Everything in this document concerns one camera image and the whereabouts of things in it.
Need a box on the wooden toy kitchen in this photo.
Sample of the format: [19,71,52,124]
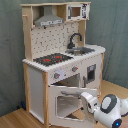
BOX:
[22,2,105,128]

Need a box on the toy microwave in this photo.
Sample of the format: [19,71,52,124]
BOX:
[66,3,90,21]

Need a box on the right stove knob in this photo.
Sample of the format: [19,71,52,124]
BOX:
[71,66,79,73]

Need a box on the grey toy sink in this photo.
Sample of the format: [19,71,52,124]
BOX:
[66,47,94,56]

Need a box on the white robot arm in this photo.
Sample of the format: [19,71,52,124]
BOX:
[81,92,128,128]

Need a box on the left stove knob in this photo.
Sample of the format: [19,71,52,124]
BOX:
[54,73,60,79]

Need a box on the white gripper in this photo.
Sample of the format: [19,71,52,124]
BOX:
[79,91,101,122]

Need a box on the black toy stovetop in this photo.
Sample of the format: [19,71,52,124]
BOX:
[34,53,71,67]

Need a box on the grey range hood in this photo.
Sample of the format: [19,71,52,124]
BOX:
[35,5,64,27]

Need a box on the dishwasher door with window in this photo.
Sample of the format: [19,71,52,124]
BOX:
[82,64,97,89]

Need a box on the white oven door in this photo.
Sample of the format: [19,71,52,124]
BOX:
[49,85,97,128]

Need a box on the stove knob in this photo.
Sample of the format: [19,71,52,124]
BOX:
[54,73,60,79]
[71,66,79,73]

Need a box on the small metal pot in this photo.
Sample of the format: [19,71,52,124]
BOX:
[73,49,85,55]

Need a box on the black toy faucet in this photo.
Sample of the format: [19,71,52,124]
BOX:
[67,32,83,50]

